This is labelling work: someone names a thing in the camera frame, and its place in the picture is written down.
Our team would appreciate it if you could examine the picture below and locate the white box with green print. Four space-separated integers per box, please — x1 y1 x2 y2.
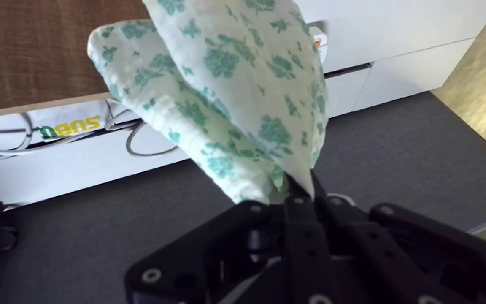
22 108 116 149

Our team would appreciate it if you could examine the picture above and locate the white cable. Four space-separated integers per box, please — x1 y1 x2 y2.
99 98 180 159
0 110 35 166

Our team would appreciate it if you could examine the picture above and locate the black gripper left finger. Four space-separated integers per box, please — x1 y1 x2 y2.
123 187 334 304

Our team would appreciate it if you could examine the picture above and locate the white and green floral cloth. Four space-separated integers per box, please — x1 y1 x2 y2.
86 0 331 206

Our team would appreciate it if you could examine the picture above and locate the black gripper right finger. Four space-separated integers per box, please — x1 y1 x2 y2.
310 174 486 304

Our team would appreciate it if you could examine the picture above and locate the wooden board stand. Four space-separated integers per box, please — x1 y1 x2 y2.
0 0 150 122

